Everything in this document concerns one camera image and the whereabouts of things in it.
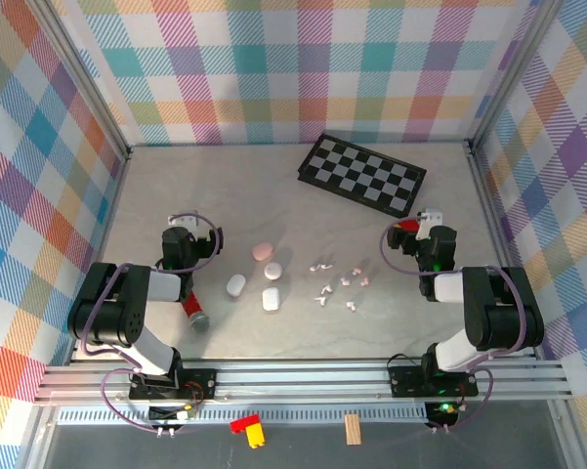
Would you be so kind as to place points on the oval white earbud charging case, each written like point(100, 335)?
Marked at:
point(236, 285)

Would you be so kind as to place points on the pink earbud charging case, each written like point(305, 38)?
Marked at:
point(263, 251)

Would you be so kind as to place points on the round white earbud charging case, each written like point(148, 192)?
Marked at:
point(273, 271)

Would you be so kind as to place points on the white earbud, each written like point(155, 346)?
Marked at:
point(320, 299)
point(327, 288)

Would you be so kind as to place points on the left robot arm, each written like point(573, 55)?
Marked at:
point(107, 303)

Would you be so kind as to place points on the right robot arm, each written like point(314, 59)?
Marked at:
point(498, 312)

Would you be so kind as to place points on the red toy brick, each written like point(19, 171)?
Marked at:
point(244, 422)
point(407, 225)

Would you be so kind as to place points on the red can with silver cap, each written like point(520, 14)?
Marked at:
point(195, 310)

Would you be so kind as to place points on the black and grey chessboard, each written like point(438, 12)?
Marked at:
point(361, 176)

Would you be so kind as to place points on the black connector box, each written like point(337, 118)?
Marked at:
point(437, 415)
point(166, 413)

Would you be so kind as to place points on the wooden block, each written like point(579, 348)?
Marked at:
point(352, 430)

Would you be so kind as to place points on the yellow toy brick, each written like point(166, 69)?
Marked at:
point(256, 436)

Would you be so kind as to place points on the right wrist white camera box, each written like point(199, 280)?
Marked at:
point(427, 225)

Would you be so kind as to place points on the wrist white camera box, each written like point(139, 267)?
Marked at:
point(427, 225)
point(185, 220)

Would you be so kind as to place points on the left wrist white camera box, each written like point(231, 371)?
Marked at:
point(185, 220)

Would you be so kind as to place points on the aluminium side rail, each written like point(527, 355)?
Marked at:
point(106, 220)
point(486, 195)

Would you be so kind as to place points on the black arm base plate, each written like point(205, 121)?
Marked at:
point(405, 383)
point(202, 383)

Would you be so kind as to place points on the aluminium mounting rail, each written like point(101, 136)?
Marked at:
point(298, 383)

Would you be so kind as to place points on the aluminium frame post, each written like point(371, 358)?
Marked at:
point(84, 78)
point(512, 73)

